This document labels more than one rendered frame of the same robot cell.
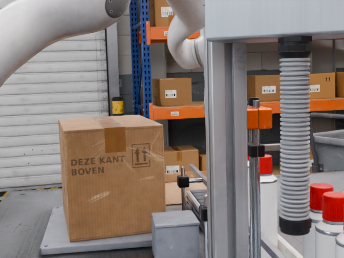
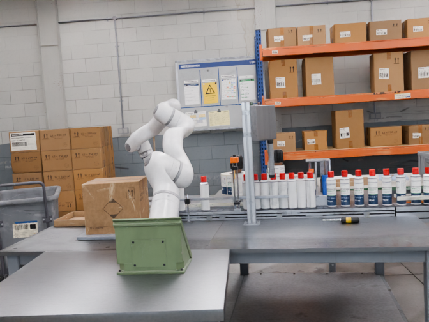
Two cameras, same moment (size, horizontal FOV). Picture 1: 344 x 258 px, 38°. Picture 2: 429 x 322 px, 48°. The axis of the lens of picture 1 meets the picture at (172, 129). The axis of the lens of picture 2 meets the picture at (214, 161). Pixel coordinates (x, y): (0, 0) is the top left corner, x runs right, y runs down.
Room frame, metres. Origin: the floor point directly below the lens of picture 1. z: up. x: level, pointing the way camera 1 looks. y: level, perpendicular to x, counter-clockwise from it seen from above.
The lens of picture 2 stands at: (0.03, 2.47, 1.43)
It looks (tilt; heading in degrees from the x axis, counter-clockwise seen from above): 5 degrees down; 288
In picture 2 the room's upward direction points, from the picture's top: 3 degrees counter-clockwise
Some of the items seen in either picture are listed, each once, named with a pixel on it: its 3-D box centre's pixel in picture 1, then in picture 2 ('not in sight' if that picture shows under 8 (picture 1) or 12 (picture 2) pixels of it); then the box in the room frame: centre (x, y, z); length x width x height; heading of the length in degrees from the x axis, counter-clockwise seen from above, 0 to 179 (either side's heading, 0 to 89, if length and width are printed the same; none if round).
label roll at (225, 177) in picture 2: not in sight; (235, 183); (0.92, -0.76, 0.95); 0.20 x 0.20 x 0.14
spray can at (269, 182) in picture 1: (263, 207); (204, 193); (0.95, -0.17, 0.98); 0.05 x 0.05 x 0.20
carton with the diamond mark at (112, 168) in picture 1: (108, 171); (117, 204); (1.33, 0.17, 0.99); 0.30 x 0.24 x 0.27; 15
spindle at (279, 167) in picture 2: not in sight; (278, 169); (0.62, -0.83, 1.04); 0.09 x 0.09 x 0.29
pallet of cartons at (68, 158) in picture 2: not in sight; (67, 182); (3.71, -2.79, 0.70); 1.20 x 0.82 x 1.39; 20
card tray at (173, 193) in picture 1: (193, 186); (86, 218); (1.69, -0.07, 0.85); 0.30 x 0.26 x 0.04; 8
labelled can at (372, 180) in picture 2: not in sight; (372, 187); (0.00, -0.31, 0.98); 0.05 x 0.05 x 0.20
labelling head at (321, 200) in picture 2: not in sight; (318, 182); (0.30, -0.36, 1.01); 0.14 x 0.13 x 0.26; 8
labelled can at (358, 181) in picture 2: not in sight; (359, 188); (0.07, -0.30, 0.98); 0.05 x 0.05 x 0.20
